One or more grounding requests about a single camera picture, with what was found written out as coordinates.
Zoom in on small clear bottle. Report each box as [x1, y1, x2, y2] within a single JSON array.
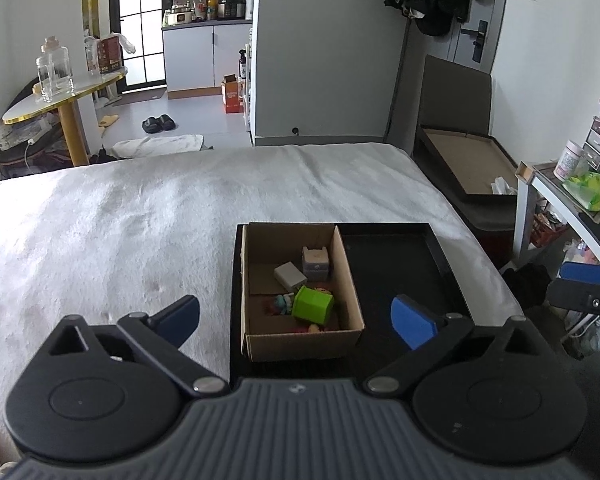
[[83, 37, 101, 73]]

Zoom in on round gold-rimmed table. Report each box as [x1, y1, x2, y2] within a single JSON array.
[[1, 66, 129, 167]]

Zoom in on black door lock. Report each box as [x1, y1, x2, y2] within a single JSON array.
[[472, 20, 489, 63]]

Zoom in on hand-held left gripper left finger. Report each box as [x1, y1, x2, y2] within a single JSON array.
[[46, 294, 231, 397]]

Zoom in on large clear glass jar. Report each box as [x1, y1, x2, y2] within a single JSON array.
[[36, 35, 75, 103]]

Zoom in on white jar with pink lid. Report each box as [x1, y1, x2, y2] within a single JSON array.
[[553, 140, 587, 182]]

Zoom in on large flat cardboard box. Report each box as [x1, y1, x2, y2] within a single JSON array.
[[414, 127, 520, 206]]

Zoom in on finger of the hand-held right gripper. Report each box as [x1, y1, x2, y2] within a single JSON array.
[[547, 278, 600, 321], [560, 261, 600, 286]]

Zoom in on orange cardboard box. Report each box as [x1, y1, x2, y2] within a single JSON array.
[[221, 74, 245, 114]]

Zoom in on white towel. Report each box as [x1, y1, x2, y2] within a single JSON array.
[[111, 133, 204, 158]]

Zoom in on green and yellow bag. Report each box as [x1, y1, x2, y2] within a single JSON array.
[[562, 172, 600, 211]]

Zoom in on grey cube robot figurine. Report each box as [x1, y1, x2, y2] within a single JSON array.
[[301, 246, 331, 282]]

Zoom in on white charger plug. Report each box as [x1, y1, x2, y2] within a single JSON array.
[[274, 261, 308, 291]]

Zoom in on red canister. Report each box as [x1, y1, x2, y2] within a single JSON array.
[[97, 34, 126, 75]]

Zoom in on black tray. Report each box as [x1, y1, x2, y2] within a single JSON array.
[[228, 222, 473, 396]]

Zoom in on black bag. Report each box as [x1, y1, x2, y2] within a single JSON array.
[[0, 122, 76, 178]]

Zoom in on white side table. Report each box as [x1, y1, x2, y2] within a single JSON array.
[[514, 160, 600, 281]]

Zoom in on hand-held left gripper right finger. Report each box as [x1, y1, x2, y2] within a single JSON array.
[[364, 294, 555, 395]]

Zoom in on grey entrance door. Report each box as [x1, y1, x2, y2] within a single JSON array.
[[452, 0, 511, 66]]

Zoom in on white kitchen cabinet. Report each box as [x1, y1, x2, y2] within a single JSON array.
[[161, 19, 253, 93]]

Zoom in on black-framed glass door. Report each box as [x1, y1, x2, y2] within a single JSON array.
[[109, 0, 167, 92]]

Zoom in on green box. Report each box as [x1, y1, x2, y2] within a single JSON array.
[[291, 285, 335, 324]]

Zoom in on dark grey chair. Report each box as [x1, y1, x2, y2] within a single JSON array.
[[412, 55, 520, 266]]

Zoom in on white power strip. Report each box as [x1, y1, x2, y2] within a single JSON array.
[[0, 115, 61, 143]]

